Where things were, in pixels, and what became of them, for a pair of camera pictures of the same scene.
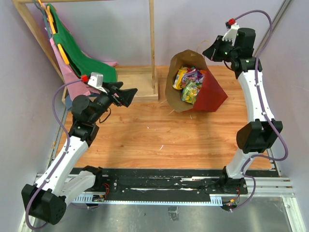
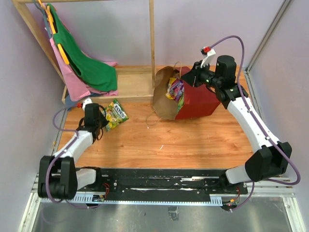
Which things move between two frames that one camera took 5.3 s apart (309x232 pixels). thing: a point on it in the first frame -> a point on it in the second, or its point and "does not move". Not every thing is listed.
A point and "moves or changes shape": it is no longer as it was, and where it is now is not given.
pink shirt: (69, 75) does not move
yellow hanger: (50, 20) does not move
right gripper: (211, 52) -> (192, 77)
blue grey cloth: (68, 102) does not move
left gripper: (125, 96) -> (104, 121)
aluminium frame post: (280, 14) does not move
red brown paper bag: (210, 95) moves or changes shape
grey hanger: (45, 17) does not move
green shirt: (73, 53) does not move
